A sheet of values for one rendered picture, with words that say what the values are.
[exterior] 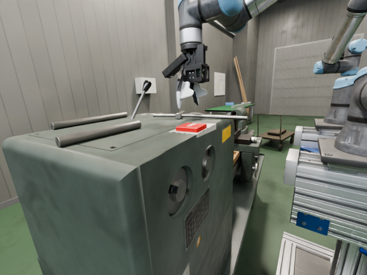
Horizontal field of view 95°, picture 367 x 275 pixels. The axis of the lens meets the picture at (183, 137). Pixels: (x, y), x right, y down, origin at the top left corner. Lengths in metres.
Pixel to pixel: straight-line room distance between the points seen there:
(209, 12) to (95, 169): 0.51
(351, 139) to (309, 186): 0.18
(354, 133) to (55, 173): 0.73
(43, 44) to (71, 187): 3.03
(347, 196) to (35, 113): 3.19
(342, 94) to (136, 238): 1.07
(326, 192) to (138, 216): 0.58
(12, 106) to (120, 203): 2.90
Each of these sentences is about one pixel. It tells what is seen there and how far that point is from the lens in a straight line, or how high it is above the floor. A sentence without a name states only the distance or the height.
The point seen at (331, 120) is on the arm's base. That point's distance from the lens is 1.14.
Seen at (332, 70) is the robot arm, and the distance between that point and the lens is 1.41.
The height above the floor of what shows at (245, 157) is 0.82.
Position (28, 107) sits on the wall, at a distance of 3.13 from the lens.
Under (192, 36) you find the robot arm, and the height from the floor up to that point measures 1.51.
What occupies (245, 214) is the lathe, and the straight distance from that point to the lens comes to 1.31.
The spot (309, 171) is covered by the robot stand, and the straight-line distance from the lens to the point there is 0.67.
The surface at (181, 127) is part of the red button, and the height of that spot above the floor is 1.26.
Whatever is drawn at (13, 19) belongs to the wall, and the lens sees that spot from 3.30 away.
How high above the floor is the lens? 1.35
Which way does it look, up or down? 15 degrees down
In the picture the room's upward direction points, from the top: 3 degrees counter-clockwise
